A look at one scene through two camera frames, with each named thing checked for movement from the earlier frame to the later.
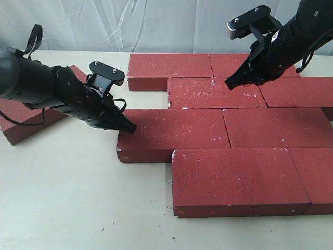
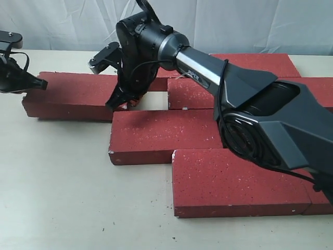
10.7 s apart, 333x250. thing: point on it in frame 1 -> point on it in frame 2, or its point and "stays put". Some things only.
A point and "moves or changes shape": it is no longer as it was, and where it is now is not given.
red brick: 212,92 stays put
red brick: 16,132 moves or changes shape
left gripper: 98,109 -> 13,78
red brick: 158,132 stays put
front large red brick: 236,182 stays put
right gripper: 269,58 -> 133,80
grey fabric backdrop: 132,26 stays put
